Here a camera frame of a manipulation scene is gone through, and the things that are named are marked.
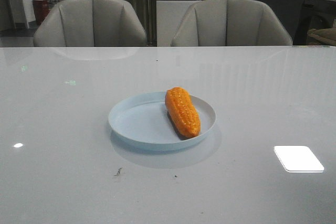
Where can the orange plastic corn cob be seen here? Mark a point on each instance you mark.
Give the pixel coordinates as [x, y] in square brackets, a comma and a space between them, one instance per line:
[183, 112]

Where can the light blue round plate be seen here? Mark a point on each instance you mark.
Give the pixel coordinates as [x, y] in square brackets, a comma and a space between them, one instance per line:
[142, 121]

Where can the beige right armchair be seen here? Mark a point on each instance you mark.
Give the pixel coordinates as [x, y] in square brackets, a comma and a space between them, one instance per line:
[230, 23]

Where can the beige armchair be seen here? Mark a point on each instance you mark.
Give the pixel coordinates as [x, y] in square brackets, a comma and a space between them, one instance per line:
[91, 23]
[230, 23]

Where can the beige left armchair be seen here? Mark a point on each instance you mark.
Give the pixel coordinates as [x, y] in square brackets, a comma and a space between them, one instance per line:
[91, 23]

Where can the red trash bin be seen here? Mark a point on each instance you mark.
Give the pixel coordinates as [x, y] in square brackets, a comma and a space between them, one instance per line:
[41, 10]

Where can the tan cushion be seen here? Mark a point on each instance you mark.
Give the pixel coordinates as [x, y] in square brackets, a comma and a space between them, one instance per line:
[321, 36]

